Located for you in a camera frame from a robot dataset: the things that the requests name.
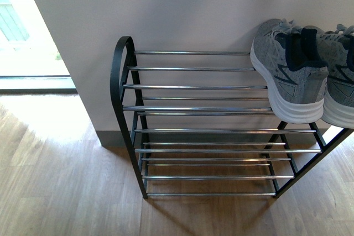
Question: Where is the black metal shoe rack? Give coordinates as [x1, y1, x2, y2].
[110, 36, 353, 198]

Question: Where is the grey sneaker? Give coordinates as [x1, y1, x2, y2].
[306, 24, 353, 129]
[250, 19, 329, 124]

